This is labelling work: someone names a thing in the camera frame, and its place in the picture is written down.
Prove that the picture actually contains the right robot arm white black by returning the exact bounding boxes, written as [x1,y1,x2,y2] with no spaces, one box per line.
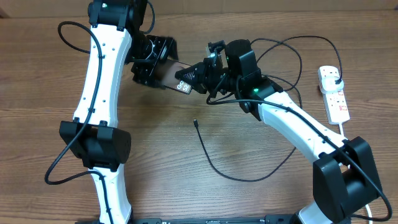
[175,39,384,223]

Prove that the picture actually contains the Galaxy smartphone with bronze screen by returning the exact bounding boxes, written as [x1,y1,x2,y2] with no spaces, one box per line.
[158,58,195,95]

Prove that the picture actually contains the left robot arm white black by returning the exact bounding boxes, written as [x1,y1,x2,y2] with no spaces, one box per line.
[59,1,178,223]

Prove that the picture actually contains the black USB charging cable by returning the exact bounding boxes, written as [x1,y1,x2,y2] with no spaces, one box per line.
[193,35,343,183]

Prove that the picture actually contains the white power strip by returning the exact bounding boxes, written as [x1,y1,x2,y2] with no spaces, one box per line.
[318,65,350,124]

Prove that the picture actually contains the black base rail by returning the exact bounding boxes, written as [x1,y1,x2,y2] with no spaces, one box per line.
[74,213,299,224]

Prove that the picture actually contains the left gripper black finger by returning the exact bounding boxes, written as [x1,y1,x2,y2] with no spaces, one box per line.
[146,78,166,90]
[163,39,178,60]

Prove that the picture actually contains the white charger plug adapter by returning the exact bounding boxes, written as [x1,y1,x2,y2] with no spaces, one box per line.
[320,77,345,94]

